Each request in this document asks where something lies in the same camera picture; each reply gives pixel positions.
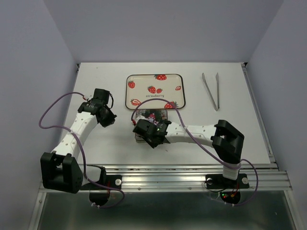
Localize gold square cookie tin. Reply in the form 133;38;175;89
134;109;169;144

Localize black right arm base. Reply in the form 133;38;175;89
204;173;249;190

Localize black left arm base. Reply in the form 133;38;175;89
80;174;122;191

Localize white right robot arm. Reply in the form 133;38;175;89
133;116;245;187

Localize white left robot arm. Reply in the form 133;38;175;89
40;89;116;194

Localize strawberry print tray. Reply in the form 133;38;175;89
125;74;186;110

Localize gold tin lid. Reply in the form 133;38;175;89
134;109;168;125

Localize metal tongs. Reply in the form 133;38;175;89
201;72;220;111

